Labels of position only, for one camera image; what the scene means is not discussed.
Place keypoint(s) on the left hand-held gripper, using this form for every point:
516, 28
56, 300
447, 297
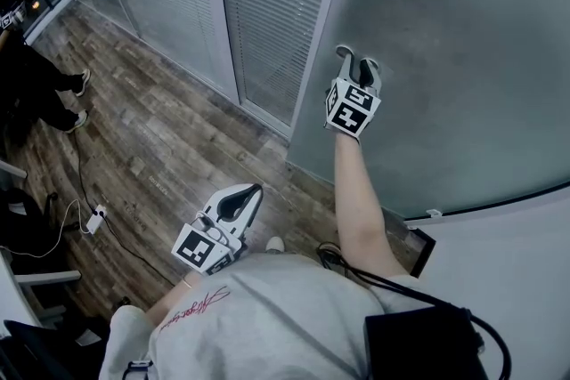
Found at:
196, 247

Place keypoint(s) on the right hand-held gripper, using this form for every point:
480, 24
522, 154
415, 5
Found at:
352, 111

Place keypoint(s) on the frosted glass door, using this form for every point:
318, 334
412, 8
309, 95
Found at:
445, 58

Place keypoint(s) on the person's right forearm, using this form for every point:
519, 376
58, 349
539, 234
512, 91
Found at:
356, 200

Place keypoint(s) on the person's left forearm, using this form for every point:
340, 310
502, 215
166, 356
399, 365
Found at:
173, 298

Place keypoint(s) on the person's white shoe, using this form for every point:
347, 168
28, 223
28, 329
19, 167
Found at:
274, 244

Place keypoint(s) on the person's grey sweatshirt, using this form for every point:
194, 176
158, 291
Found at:
267, 325

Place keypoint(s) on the white power strip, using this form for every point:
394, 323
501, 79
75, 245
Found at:
95, 220

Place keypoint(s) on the black baseboard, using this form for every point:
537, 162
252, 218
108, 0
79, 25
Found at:
423, 249

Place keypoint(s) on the white paper sheet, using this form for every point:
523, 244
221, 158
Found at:
88, 339

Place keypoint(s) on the grey metal table leg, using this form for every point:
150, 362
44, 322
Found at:
49, 277

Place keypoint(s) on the black office chair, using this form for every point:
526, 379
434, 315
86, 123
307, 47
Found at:
26, 209

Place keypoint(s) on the black chest pack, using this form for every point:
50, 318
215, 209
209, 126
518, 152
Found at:
423, 347

